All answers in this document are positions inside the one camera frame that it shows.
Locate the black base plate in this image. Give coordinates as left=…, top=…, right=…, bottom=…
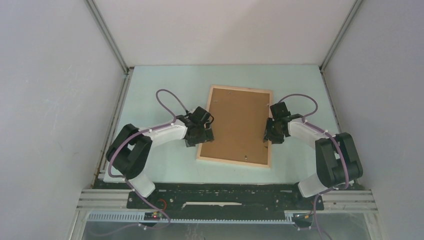
left=147, top=183, right=324, bottom=221

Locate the aluminium rail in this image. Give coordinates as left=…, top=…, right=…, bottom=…
left=76, top=189, right=378, bottom=214

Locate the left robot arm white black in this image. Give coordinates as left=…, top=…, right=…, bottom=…
left=105, top=106, right=215, bottom=208

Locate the wooden picture frame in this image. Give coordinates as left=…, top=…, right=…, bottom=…
left=196, top=84, right=274, bottom=169

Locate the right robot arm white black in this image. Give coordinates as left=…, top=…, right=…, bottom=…
left=263, top=102, right=363, bottom=209

